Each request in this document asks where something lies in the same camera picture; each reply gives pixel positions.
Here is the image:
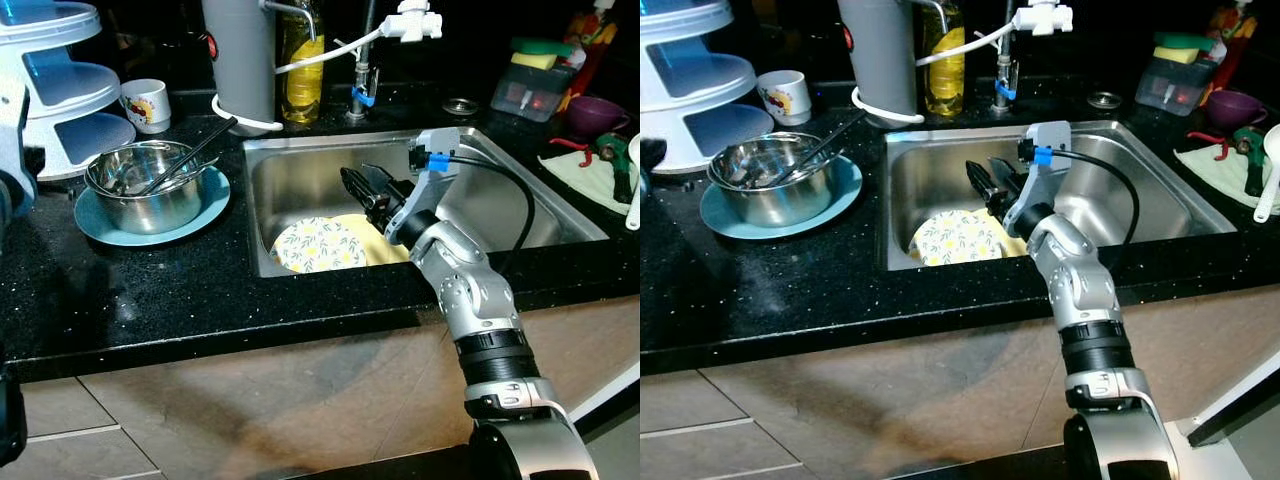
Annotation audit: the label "black utensil handle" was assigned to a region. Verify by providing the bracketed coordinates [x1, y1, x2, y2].
[765, 110, 869, 186]
[140, 117, 239, 196]

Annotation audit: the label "green red kitchen scissors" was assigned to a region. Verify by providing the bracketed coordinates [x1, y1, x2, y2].
[550, 133, 636, 206]
[1188, 127, 1271, 198]

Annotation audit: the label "pale green dish cloth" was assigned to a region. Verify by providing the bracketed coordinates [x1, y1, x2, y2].
[1175, 145, 1280, 211]
[540, 150, 641, 216]

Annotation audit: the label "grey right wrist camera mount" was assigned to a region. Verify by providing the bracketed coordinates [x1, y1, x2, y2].
[1003, 120, 1073, 239]
[385, 128, 463, 246]

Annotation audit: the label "white faucet diverter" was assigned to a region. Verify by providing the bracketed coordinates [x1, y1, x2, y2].
[1012, 0, 1074, 39]
[380, 0, 443, 43]

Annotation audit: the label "metal sink faucet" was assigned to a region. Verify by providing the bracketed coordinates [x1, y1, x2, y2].
[990, 0, 1023, 114]
[345, 0, 383, 121]

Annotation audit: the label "red dish soap bottle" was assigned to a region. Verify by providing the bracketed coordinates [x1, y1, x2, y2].
[560, 0, 621, 101]
[1205, 0, 1259, 106]

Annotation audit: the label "light blue plate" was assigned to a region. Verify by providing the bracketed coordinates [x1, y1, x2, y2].
[73, 165, 231, 248]
[698, 155, 864, 241]

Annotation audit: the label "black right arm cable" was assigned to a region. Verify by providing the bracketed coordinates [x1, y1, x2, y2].
[1045, 148, 1143, 249]
[440, 152, 537, 276]

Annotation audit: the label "floral lemon print plate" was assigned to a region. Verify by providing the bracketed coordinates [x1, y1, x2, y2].
[908, 208, 1006, 268]
[272, 215, 368, 274]

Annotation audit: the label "yellow oil bottle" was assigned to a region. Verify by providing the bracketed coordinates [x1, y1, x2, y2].
[922, 0, 967, 118]
[280, 0, 326, 126]

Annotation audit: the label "white printed mug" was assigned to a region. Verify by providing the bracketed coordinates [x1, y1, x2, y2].
[757, 70, 813, 127]
[120, 78, 171, 134]

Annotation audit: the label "small steel pot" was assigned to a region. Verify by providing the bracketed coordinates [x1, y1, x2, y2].
[707, 132, 836, 228]
[85, 140, 206, 234]

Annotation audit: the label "grey cylindrical water filter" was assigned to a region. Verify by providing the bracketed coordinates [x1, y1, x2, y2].
[200, 0, 286, 136]
[838, 0, 923, 129]

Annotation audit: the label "stainless steel sink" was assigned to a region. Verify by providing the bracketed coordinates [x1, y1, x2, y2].
[243, 125, 611, 279]
[883, 120, 1239, 273]

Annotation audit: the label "white plastic ladle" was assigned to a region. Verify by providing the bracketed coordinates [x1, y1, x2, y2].
[625, 130, 641, 231]
[1253, 123, 1280, 223]

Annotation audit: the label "brown cabinet front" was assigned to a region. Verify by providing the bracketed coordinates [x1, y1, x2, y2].
[640, 285, 1280, 480]
[0, 295, 641, 480]

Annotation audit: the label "clear plastic sponge holder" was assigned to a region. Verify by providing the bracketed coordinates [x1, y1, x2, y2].
[1135, 52, 1219, 118]
[490, 58, 581, 123]

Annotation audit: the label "white blue tiered rack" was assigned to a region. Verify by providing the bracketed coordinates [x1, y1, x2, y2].
[0, 0, 138, 183]
[640, 0, 766, 176]

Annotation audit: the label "purple cup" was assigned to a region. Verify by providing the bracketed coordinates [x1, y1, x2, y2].
[567, 95, 631, 141]
[1205, 90, 1269, 134]

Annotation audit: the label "white panel edge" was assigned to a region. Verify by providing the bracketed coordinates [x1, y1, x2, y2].
[568, 360, 641, 429]
[1178, 375, 1280, 446]

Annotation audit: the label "green yellow sponge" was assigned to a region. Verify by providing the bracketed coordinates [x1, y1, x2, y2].
[1153, 33, 1219, 66]
[510, 38, 579, 73]

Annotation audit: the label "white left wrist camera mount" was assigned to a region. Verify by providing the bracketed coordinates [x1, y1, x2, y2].
[0, 78, 31, 191]

